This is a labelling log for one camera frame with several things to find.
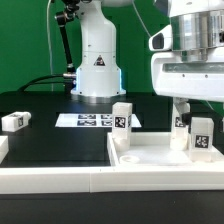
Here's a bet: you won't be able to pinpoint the white square table top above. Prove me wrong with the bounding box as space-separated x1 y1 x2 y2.
107 132 224 166

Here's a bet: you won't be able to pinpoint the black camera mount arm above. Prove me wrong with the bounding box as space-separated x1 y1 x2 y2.
55 0 80 78

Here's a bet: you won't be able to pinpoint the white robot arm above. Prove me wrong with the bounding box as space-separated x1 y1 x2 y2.
72 0 224 113

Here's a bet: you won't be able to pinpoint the white U-shaped obstacle fence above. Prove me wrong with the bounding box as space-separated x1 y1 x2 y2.
0 134 224 195

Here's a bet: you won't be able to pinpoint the white hanging cable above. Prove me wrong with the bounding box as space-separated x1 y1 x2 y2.
46 0 56 93

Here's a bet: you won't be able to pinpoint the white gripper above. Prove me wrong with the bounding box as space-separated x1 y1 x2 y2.
151 51 224 127

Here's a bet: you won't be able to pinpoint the sheet with fiducial markers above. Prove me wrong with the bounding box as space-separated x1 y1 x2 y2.
54 113 142 128

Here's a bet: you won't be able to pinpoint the black cables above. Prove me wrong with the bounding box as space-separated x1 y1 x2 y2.
18 73 78 93

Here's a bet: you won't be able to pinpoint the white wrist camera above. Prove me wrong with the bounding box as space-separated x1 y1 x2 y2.
149 25 173 52

